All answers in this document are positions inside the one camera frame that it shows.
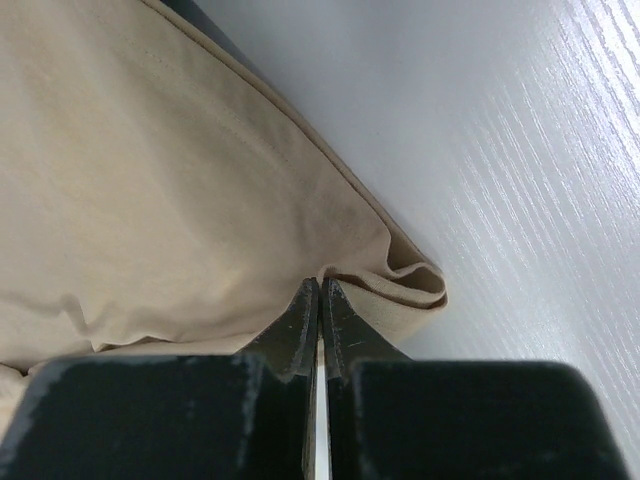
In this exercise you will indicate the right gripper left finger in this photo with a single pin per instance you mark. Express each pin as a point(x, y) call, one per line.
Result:
point(248, 415)

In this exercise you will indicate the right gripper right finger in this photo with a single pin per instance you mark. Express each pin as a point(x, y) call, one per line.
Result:
point(393, 417)

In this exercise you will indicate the beige t shirt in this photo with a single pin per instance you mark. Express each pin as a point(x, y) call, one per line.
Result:
point(157, 197)

